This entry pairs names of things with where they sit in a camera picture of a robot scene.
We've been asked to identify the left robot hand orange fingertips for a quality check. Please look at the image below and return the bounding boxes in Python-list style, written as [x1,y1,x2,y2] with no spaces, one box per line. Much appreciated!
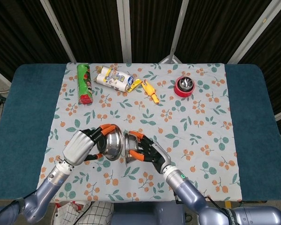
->
[62,124,119,166]

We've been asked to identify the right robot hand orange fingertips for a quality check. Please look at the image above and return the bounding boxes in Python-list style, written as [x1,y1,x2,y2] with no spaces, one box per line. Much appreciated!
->
[128,130,171,174]

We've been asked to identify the metal bowl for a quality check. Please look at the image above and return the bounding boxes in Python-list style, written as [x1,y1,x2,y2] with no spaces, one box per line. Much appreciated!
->
[123,130,139,167]
[96,126,124,162]

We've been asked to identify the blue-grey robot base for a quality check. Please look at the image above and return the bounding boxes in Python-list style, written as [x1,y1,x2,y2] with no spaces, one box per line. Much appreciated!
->
[111,202,185,225]

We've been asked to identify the floral print tablecloth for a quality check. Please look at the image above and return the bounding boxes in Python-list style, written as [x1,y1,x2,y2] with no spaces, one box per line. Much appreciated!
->
[35,62,243,203]

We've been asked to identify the green chips can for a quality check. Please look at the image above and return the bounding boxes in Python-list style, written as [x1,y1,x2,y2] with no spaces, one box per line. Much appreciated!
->
[76,63,95,105]

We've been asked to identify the yellow rubber chicken toy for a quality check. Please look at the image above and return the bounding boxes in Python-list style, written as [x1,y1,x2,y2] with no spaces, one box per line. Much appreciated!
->
[141,80,160,104]

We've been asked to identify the blue table cover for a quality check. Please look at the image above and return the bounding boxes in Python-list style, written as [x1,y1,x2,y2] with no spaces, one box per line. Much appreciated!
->
[0,63,281,202]

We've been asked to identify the round metal cup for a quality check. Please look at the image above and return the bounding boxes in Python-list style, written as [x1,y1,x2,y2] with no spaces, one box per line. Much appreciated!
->
[177,76,194,92]

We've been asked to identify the white tripod stand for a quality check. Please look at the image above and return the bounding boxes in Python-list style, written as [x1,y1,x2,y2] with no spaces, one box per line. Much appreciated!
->
[159,45,182,64]

